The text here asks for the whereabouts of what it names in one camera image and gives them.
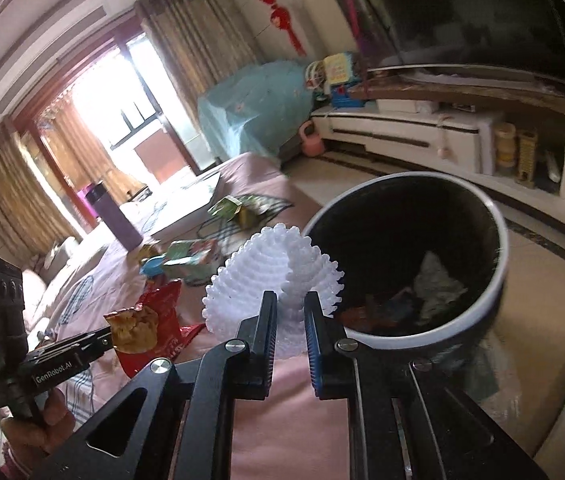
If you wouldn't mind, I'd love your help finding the red heart hanging decoration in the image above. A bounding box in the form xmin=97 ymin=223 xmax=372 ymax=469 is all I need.
xmin=236 ymin=0 xmax=308 ymax=57

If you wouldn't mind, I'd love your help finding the yellow jar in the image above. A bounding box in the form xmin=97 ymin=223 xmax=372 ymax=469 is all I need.
xmin=493 ymin=122 xmax=517 ymax=171

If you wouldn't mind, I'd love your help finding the tan tall bottle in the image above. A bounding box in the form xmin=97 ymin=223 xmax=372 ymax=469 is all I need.
xmin=515 ymin=130 xmax=538 ymax=188

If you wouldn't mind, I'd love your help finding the blue wrapper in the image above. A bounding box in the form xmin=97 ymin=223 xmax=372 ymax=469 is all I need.
xmin=387 ymin=292 xmax=418 ymax=318

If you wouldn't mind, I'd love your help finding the brown television shelf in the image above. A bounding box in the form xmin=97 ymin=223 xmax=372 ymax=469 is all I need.
xmin=350 ymin=79 xmax=565 ymax=128

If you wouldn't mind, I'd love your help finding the white television cabinet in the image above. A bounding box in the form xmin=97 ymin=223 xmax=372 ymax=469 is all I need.
xmin=310 ymin=105 xmax=565 ymax=221

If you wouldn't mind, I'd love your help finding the blue toy cash register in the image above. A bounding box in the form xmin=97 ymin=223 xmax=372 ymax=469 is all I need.
xmin=330 ymin=85 xmax=366 ymax=109

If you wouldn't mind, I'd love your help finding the red wrapper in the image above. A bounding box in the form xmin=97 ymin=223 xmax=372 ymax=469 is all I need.
xmin=340 ymin=295 xmax=398 ymax=333

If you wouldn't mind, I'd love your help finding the gold foil wrapper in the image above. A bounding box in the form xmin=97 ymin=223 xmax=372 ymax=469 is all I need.
xmin=235 ymin=205 xmax=264 ymax=231

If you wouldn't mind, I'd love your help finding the white foam fruit net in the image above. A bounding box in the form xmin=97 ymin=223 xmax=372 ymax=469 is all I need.
xmin=201 ymin=226 xmax=346 ymax=361

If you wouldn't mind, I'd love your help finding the teal cloth covered furniture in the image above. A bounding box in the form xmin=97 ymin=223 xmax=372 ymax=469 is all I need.
xmin=197 ymin=60 xmax=324 ymax=163

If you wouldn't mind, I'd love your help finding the white bin with black bag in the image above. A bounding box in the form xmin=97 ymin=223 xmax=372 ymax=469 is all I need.
xmin=301 ymin=171 xmax=511 ymax=411

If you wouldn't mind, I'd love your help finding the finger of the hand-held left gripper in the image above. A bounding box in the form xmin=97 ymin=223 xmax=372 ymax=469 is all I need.
xmin=84 ymin=340 xmax=115 ymax=362
xmin=79 ymin=326 xmax=114 ymax=348

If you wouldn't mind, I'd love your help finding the purple thermos bottle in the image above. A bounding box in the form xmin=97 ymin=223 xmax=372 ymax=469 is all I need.
xmin=87 ymin=183 xmax=143 ymax=251

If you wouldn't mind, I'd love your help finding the white wheel toy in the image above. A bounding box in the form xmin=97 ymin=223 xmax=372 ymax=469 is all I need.
xmin=304 ymin=60 xmax=328 ymax=96

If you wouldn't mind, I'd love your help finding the white crumpled tissue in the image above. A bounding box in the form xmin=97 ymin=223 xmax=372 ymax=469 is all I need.
xmin=413 ymin=251 xmax=468 ymax=323

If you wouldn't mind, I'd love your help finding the pale sofa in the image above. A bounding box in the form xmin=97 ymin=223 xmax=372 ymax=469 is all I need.
xmin=22 ymin=237 xmax=82 ymax=331

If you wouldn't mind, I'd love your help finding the green and red carton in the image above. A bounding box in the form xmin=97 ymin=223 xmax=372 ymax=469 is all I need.
xmin=162 ymin=239 xmax=223 ymax=286

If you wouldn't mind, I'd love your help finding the person's left hand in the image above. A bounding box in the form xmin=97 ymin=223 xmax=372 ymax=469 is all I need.
xmin=1 ymin=391 xmax=76 ymax=467

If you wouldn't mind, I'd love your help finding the orange sheer curtain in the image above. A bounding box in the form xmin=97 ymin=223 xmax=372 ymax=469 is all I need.
xmin=37 ymin=105 xmax=113 ymax=201

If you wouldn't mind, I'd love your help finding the pink kettlebell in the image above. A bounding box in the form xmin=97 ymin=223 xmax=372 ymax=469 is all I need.
xmin=299 ymin=121 xmax=326 ymax=157

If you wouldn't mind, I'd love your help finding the red brown door frame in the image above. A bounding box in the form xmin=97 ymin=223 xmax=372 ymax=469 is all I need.
xmin=12 ymin=20 xmax=218 ymax=186

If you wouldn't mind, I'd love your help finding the pink thin pole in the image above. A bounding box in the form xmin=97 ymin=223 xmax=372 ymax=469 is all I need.
xmin=337 ymin=0 xmax=369 ymax=77

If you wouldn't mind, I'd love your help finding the pink printed blanket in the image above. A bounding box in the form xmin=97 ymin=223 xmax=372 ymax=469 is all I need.
xmin=27 ymin=152 xmax=358 ymax=480

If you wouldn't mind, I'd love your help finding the green snack packet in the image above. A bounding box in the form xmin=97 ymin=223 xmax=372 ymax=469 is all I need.
xmin=207 ymin=194 xmax=244 ymax=221

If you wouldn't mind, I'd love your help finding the yellow blue panel toy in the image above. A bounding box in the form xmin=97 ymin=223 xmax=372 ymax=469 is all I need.
xmin=323 ymin=52 xmax=358 ymax=91

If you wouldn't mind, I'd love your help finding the small blue plastic item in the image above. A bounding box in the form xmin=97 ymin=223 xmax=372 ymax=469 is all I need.
xmin=140 ymin=255 xmax=168 ymax=278

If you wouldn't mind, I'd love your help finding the black flat television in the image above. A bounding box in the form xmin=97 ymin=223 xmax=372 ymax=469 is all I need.
xmin=317 ymin=0 xmax=565 ymax=86

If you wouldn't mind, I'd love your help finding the beige patterned curtain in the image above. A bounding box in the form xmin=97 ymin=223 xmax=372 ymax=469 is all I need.
xmin=135 ymin=0 xmax=263 ymax=111
xmin=0 ymin=125 xmax=79 ymax=257

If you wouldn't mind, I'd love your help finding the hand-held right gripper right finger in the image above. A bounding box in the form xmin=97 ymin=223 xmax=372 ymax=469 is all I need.
xmin=304 ymin=290 xmax=549 ymax=480

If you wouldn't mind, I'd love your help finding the illustrated children's book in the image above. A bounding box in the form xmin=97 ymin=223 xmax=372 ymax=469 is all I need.
xmin=122 ymin=170 xmax=222 ymax=243

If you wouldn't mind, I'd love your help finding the red snack packet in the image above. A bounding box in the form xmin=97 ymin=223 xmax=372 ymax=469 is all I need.
xmin=112 ymin=280 xmax=206 ymax=378

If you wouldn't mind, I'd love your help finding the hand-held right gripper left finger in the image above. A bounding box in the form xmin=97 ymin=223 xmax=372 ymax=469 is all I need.
xmin=27 ymin=290 xmax=279 ymax=480

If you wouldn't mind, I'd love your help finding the magenta plastic object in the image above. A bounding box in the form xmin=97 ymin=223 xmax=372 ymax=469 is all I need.
xmin=76 ymin=187 xmax=94 ymax=226

